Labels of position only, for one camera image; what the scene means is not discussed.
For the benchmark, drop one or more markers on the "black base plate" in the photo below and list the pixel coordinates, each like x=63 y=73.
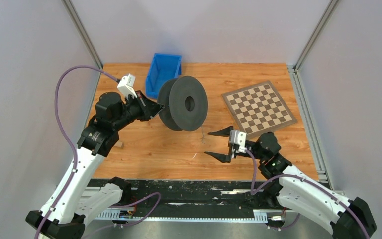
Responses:
x=200 y=199

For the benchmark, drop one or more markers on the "small wooden block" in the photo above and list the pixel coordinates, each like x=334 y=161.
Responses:
x=119 y=144

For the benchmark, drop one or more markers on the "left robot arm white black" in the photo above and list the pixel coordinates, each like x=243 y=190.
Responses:
x=63 y=216

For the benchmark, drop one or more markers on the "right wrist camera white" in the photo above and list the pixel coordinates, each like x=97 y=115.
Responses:
x=237 y=140

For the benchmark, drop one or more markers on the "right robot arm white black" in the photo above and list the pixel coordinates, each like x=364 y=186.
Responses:
x=285 y=184

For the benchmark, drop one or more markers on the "aluminium frame post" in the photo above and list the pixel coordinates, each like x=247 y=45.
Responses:
x=73 y=14
x=316 y=33

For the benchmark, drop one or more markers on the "blue plastic bin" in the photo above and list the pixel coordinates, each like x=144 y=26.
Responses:
x=163 y=68

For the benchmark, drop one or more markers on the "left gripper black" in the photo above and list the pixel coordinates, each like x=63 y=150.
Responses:
x=149 y=108

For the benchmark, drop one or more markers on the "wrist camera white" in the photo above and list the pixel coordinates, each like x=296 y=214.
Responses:
x=125 y=85
x=237 y=140

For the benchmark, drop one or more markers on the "left aluminium frame post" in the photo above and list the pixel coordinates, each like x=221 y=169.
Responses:
x=73 y=14

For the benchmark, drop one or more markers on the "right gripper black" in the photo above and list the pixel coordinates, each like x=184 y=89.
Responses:
x=221 y=157

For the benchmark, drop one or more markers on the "wooden chessboard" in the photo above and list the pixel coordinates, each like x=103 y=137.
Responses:
x=258 y=108

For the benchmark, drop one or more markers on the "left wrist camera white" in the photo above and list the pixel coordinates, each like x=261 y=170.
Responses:
x=125 y=85

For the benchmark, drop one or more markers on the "dark grey cable spool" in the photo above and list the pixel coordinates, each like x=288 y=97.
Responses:
x=186 y=104

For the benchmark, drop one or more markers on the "right aluminium frame post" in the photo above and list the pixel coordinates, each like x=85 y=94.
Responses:
x=316 y=33

